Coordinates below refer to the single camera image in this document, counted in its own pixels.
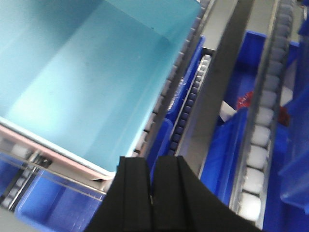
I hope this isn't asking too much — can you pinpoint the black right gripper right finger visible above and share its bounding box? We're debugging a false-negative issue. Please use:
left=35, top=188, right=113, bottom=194
left=153, top=156, right=259, bottom=232

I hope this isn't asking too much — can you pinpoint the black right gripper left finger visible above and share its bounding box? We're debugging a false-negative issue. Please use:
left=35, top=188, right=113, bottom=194
left=85, top=157, right=152, bottom=232

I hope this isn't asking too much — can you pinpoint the light blue plastic box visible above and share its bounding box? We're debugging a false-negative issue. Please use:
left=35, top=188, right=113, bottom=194
left=0, top=0, right=201, bottom=179

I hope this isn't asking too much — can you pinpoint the blue bin lower shelf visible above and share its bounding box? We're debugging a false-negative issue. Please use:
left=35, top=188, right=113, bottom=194
left=0, top=35, right=181, bottom=232

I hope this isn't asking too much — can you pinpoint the stainless steel shelf rack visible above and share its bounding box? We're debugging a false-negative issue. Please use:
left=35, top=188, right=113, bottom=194
left=0, top=0, right=281, bottom=201

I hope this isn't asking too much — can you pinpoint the roller track right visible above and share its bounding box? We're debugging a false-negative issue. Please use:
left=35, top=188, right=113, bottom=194
left=229, top=0, right=295, bottom=230

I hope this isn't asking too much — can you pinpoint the roller track middle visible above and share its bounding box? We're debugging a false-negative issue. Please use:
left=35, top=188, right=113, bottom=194
left=166, top=55, right=211, bottom=156

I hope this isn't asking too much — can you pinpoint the white paper in bin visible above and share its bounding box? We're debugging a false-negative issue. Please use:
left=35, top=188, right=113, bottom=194
left=219, top=101, right=237, bottom=122

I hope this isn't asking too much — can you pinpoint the blue bin upper right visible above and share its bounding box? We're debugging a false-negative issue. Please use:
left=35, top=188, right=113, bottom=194
left=201, top=31, right=309, bottom=232

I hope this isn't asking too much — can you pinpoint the red item in bin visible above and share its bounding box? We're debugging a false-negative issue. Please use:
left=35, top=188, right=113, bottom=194
left=236, top=91, right=290, bottom=126

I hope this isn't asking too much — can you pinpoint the roller track near box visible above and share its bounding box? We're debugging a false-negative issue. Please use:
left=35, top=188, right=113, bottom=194
left=131, top=0, right=216, bottom=158

